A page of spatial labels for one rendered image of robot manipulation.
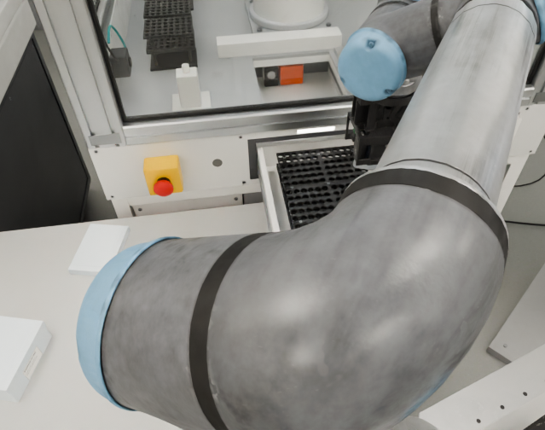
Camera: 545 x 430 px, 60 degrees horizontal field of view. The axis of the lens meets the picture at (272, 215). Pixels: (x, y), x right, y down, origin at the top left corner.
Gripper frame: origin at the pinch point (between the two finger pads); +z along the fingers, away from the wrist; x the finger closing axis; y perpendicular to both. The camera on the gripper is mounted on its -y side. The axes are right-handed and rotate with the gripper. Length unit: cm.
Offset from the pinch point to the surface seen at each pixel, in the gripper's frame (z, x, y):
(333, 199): 7.3, -5.6, 7.2
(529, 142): 13, -23, -45
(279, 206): 13.6, -11.7, 16.9
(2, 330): 16, 8, 69
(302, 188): 7.4, -9.5, 12.6
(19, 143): 33, -71, 90
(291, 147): 8.7, -24.5, 12.2
